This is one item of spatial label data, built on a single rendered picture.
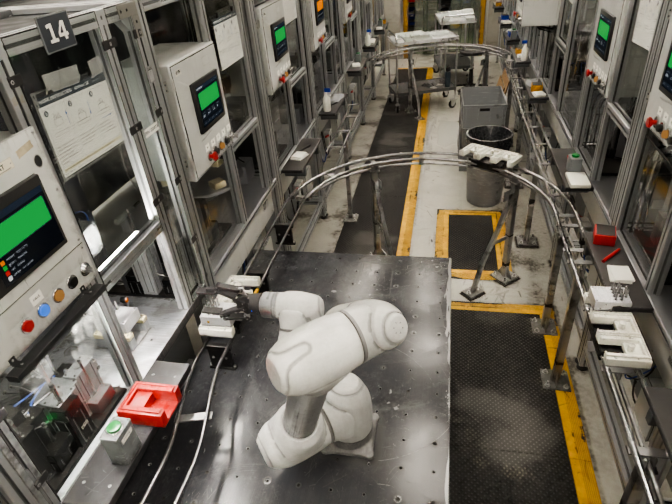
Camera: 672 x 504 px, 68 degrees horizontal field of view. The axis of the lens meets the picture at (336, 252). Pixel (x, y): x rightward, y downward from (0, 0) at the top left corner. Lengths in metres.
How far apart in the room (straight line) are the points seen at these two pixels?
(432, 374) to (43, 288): 1.37
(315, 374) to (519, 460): 1.75
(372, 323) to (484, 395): 1.85
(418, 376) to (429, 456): 0.35
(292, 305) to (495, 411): 1.51
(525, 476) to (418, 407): 0.85
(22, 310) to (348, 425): 0.98
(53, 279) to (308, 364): 0.76
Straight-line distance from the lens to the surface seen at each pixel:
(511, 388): 2.96
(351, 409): 1.66
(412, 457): 1.83
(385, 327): 1.10
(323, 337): 1.07
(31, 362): 1.44
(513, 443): 2.74
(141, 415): 1.75
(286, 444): 1.58
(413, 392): 2.00
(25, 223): 1.41
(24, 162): 1.44
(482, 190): 4.49
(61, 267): 1.53
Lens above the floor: 2.19
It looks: 33 degrees down
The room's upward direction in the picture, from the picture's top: 5 degrees counter-clockwise
